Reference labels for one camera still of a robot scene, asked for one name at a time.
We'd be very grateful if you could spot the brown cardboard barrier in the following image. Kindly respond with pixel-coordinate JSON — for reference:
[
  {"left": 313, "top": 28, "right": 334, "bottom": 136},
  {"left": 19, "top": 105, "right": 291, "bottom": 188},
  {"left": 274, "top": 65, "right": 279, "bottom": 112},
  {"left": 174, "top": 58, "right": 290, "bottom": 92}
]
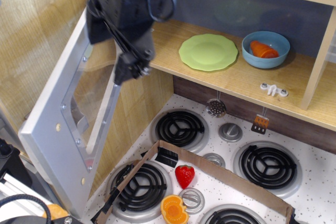
[{"left": 91, "top": 141, "right": 295, "bottom": 223}]

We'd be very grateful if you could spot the red toy strawberry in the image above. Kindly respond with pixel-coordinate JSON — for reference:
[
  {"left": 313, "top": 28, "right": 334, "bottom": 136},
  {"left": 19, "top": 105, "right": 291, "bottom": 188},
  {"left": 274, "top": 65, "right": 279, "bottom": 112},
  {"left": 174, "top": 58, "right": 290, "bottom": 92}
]
[{"left": 175, "top": 165, "right": 195, "bottom": 189}]

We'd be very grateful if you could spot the back silver stove knob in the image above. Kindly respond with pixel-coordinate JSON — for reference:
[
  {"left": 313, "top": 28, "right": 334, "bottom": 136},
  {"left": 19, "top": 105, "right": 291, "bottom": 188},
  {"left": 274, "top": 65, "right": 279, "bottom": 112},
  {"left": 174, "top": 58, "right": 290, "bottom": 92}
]
[{"left": 218, "top": 123, "right": 243, "bottom": 143}]

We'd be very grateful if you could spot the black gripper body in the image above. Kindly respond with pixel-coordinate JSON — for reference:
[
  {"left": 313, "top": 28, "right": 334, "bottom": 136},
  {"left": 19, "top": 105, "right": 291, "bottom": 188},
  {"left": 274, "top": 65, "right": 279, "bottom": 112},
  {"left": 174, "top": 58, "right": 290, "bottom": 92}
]
[{"left": 86, "top": 0, "right": 157, "bottom": 78}]

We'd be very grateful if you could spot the hanging silver toy strainer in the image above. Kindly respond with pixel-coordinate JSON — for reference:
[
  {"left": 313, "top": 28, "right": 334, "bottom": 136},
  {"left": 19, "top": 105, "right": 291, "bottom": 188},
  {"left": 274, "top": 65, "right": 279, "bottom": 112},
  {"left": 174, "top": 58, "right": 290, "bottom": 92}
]
[{"left": 206, "top": 91, "right": 226, "bottom": 118}]

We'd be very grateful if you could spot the front left stove burner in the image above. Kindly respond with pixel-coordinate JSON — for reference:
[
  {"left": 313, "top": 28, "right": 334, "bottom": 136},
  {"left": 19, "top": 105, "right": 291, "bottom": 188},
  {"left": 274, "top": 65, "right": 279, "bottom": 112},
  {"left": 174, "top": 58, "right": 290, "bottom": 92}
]
[{"left": 112, "top": 161, "right": 173, "bottom": 223}]

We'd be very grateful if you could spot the blue bowl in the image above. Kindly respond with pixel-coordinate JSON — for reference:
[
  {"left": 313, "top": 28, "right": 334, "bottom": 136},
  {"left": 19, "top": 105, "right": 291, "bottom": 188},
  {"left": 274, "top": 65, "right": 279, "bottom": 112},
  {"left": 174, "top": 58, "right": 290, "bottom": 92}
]
[{"left": 242, "top": 31, "right": 290, "bottom": 69}]

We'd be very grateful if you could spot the silver microwave door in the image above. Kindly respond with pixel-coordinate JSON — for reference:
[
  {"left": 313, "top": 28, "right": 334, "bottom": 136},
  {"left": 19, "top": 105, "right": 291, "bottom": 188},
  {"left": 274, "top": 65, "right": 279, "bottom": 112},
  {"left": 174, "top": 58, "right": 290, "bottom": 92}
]
[{"left": 18, "top": 14, "right": 120, "bottom": 218}]

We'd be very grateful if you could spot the back left stove burner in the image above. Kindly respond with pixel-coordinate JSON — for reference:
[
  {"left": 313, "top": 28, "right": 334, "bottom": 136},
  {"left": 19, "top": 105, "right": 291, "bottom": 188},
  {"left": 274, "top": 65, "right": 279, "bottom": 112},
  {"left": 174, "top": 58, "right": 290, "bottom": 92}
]
[{"left": 150, "top": 109, "right": 209, "bottom": 153}]

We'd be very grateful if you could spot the white door latch clip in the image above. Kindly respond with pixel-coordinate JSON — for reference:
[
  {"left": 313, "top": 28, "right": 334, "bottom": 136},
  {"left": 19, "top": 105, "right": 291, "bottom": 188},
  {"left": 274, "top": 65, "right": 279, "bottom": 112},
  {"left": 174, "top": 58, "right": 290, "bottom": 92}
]
[{"left": 260, "top": 83, "right": 288, "bottom": 97}]

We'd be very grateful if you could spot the hanging orange toy spatula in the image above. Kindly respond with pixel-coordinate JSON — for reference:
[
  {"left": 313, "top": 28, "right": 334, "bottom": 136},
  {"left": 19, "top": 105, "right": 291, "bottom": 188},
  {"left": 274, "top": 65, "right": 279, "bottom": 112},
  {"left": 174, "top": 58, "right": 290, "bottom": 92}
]
[{"left": 251, "top": 107, "right": 269, "bottom": 135}]

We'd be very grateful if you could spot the back right stove burner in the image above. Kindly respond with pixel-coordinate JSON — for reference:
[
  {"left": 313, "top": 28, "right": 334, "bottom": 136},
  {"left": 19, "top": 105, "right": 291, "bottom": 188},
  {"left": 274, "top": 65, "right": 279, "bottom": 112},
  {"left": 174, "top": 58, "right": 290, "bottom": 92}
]
[{"left": 233, "top": 141, "right": 303, "bottom": 199}]

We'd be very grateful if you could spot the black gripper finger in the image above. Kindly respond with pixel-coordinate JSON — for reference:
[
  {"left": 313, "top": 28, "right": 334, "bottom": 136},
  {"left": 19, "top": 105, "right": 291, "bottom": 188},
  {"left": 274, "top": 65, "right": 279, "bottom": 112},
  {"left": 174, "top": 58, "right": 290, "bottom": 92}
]
[
  {"left": 86, "top": 0, "right": 113, "bottom": 45},
  {"left": 114, "top": 52, "right": 150, "bottom": 86}
]

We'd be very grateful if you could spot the black equipment at left edge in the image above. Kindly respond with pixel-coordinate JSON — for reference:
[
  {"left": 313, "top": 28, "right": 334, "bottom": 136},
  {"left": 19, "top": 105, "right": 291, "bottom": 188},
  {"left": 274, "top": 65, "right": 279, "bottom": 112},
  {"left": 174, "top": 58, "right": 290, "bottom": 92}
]
[{"left": 1, "top": 139, "right": 33, "bottom": 187}]

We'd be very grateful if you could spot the black braided cable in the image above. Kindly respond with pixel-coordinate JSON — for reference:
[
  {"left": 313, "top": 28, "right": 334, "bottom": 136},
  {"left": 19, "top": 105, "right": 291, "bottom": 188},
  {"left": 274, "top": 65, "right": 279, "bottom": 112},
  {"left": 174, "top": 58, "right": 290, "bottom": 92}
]
[{"left": 0, "top": 194, "right": 57, "bottom": 224}]

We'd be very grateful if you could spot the silver stove knob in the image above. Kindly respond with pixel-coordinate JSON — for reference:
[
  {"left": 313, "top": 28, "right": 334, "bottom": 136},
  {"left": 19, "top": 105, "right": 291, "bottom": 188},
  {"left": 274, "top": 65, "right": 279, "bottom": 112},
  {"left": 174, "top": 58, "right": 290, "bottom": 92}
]
[
  {"left": 218, "top": 123, "right": 243, "bottom": 143},
  {"left": 179, "top": 188, "right": 205, "bottom": 215},
  {"left": 203, "top": 153, "right": 226, "bottom": 168}
]

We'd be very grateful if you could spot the middle silver stove knob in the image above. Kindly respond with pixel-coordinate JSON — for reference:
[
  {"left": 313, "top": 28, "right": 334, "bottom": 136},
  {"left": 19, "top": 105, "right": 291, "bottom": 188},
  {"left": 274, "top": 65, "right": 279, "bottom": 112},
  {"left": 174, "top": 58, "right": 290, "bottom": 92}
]
[{"left": 203, "top": 153, "right": 226, "bottom": 168}]

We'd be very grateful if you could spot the orange toy fruit half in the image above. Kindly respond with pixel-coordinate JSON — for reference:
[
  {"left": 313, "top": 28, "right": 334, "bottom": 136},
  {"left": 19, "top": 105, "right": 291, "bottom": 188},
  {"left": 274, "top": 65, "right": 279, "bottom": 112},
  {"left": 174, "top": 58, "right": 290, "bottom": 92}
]
[{"left": 161, "top": 195, "right": 189, "bottom": 224}]

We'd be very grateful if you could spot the orange toy carrot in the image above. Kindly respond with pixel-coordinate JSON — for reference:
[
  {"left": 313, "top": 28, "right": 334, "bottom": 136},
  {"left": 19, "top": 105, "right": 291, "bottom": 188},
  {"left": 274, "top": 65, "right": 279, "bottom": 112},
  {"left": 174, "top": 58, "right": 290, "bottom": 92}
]
[{"left": 250, "top": 40, "right": 279, "bottom": 59}]

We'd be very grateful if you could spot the stove burner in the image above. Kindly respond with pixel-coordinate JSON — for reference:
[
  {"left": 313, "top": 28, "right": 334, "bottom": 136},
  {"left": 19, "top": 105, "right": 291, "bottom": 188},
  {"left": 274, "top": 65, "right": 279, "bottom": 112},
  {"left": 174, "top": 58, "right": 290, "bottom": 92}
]
[
  {"left": 150, "top": 109, "right": 209, "bottom": 153},
  {"left": 112, "top": 161, "right": 173, "bottom": 223},
  {"left": 233, "top": 141, "right": 303, "bottom": 199},
  {"left": 199, "top": 204, "right": 266, "bottom": 224}
]

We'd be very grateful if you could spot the green plate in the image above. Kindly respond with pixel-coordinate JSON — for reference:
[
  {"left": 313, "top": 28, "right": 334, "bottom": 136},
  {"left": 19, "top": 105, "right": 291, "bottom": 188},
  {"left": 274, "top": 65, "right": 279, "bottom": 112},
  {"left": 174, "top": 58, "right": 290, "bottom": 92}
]
[{"left": 179, "top": 34, "right": 238, "bottom": 72}]

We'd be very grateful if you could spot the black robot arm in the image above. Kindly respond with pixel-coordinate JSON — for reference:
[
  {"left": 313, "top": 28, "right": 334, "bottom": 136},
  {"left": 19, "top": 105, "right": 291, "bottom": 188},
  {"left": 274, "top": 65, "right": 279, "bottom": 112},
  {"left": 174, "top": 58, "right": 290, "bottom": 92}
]
[{"left": 86, "top": 0, "right": 176, "bottom": 85}]

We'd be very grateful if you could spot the front right stove burner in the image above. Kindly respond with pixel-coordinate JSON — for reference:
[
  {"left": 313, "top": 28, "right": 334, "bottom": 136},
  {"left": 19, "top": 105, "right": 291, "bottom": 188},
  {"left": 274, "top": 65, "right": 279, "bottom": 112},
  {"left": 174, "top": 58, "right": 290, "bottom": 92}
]
[{"left": 199, "top": 204, "right": 266, "bottom": 224}]

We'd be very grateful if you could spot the yellow toy food piece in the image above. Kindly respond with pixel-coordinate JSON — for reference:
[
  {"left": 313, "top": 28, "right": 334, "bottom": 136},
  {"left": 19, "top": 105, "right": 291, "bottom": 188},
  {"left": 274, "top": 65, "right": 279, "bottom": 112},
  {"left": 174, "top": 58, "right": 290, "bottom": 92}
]
[{"left": 47, "top": 204, "right": 69, "bottom": 220}]

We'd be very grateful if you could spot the front silver stove knob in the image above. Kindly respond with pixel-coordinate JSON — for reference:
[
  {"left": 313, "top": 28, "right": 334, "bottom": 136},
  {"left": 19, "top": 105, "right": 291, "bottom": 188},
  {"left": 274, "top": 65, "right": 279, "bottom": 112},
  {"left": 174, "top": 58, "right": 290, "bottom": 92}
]
[{"left": 179, "top": 188, "right": 205, "bottom": 215}]

